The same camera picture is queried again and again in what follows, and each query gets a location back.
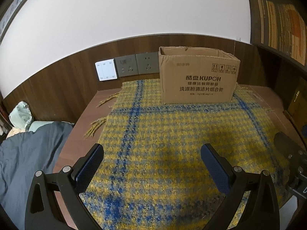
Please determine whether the pale green cloth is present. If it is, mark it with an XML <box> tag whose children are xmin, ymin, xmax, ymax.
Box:
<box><xmin>9</xmin><ymin>101</ymin><xmax>33</xmax><ymax>132</ymax></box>

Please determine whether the brown cardboard box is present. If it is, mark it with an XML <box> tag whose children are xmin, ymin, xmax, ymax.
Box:
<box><xmin>158</xmin><ymin>46</ymin><xmax>241</xmax><ymax>104</ymax></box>

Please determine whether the blue grey blanket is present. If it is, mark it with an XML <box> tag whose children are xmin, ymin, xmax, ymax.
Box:
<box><xmin>0</xmin><ymin>122</ymin><xmax>75</xmax><ymax>230</ymax></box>

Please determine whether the framed wall picture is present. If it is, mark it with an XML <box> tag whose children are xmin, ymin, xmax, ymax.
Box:
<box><xmin>0</xmin><ymin>0</ymin><xmax>35</xmax><ymax>44</ymax></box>

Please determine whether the yellow blue plaid mat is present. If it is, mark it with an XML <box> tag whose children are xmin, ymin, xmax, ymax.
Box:
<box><xmin>79</xmin><ymin>78</ymin><xmax>292</xmax><ymax>230</ymax></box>

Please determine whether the wooden cabinet brass handle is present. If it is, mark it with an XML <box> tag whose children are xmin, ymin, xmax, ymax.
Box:
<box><xmin>286</xmin><ymin>77</ymin><xmax>307</xmax><ymax>125</ymax></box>

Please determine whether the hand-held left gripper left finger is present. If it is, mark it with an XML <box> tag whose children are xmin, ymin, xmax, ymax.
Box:
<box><xmin>25</xmin><ymin>143</ymin><xmax>104</xmax><ymax>230</ymax></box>

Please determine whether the bookshelf with books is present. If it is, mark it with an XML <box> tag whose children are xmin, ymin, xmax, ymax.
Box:
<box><xmin>246</xmin><ymin>0</ymin><xmax>307</xmax><ymax>65</ymax></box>

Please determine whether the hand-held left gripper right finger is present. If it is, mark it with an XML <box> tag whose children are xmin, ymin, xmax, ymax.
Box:
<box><xmin>201</xmin><ymin>143</ymin><xmax>281</xmax><ymax>230</ymax></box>

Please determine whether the white wall switch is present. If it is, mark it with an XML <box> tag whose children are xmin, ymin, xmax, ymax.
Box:
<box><xmin>95</xmin><ymin>59</ymin><xmax>118</xmax><ymax>81</ymax></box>

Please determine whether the grey wall socket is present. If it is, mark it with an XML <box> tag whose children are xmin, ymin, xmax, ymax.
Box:
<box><xmin>136</xmin><ymin>52</ymin><xmax>160</xmax><ymax>75</ymax></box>
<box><xmin>114</xmin><ymin>55</ymin><xmax>139</xmax><ymax>77</ymax></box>

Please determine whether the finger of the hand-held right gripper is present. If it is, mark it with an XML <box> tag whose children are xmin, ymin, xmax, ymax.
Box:
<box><xmin>274</xmin><ymin>132</ymin><xmax>303</xmax><ymax>164</ymax></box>

